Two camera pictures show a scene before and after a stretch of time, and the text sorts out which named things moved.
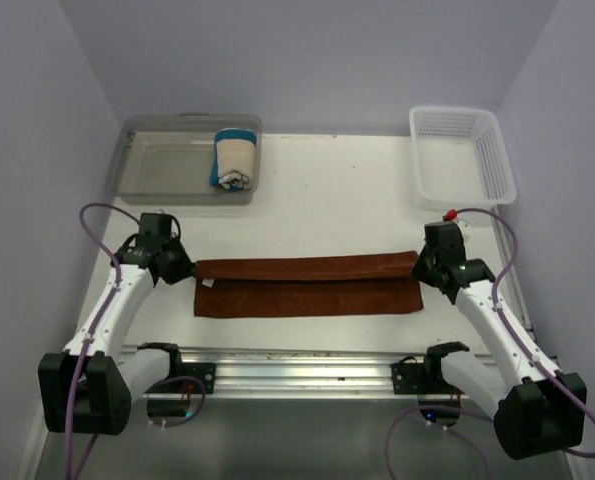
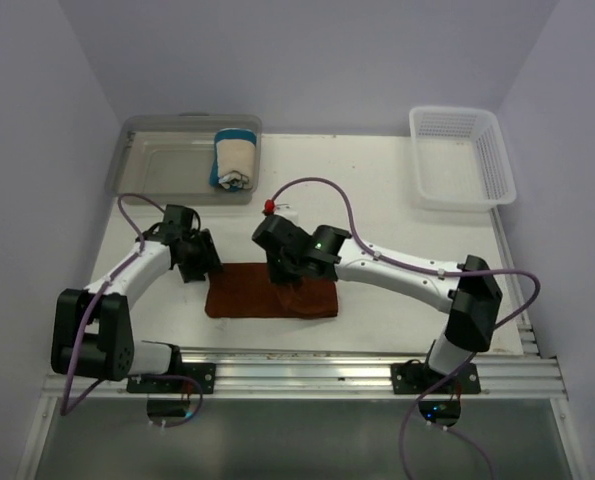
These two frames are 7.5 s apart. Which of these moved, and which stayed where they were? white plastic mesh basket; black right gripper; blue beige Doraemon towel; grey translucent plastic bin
Moved: black right gripper
Stayed: grey translucent plastic bin; white plastic mesh basket; blue beige Doraemon towel
